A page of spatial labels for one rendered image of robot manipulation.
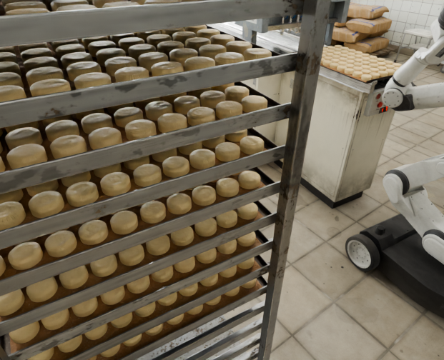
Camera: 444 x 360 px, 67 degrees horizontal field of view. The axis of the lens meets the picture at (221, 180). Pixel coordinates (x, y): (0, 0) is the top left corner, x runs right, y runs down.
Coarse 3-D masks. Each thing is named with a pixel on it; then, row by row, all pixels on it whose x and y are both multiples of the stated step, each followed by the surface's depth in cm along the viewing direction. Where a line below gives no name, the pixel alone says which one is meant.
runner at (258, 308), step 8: (264, 304) 99; (248, 312) 100; (256, 312) 99; (232, 320) 98; (240, 320) 96; (216, 328) 96; (224, 328) 94; (200, 336) 94; (208, 336) 92; (184, 344) 92; (192, 344) 90; (200, 344) 92; (168, 352) 90; (176, 352) 88; (184, 352) 90
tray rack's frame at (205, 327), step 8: (216, 320) 146; (224, 320) 146; (200, 328) 143; (208, 328) 143; (184, 336) 140; (192, 336) 140; (216, 336) 140; (224, 336) 140; (168, 344) 137; (176, 344) 137; (208, 344) 137; (232, 344) 137; (0, 352) 56; (152, 352) 134; (160, 352) 134; (192, 352) 134; (224, 352) 134
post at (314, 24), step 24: (312, 0) 51; (312, 24) 52; (312, 48) 54; (312, 72) 57; (312, 96) 60; (288, 144) 66; (288, 168) 69; (288, 192) 71; (288, 216) 76; (288, 240) 81; (264, 312) 100; (264, 336) 106
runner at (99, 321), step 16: (272, 240) 83; (240, 256) 80; (208, 272) 77; (176, 288) 74; (128, 304) 69; (144, 304) 71; (96, 320) 66; (112, 320) 69; (64, 336) 64; (16, 352) 60; (32, 352) 62
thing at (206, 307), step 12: (240, 288) 96; (252, 288) 96; (228, 300) 93; (204, 312) 90; (168, 324) 87; (180, 324) 87; (144, 336) 84; (156, 336) 84; (120, 348) 82; (132, 348) 82
